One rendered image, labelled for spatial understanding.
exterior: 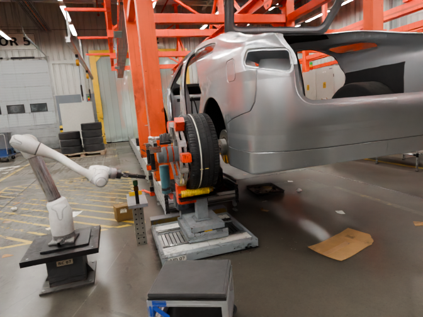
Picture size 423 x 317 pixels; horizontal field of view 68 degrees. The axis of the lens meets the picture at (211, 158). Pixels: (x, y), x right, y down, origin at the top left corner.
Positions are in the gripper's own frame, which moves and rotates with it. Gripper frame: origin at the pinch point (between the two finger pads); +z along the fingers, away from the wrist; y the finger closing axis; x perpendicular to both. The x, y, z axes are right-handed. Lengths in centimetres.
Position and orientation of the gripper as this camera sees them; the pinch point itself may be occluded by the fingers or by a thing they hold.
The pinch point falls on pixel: (141, 176)
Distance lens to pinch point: 266.7
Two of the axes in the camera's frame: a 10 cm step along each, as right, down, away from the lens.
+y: -3.7, -1.1, 9.2
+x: -1.7, 9.8, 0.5
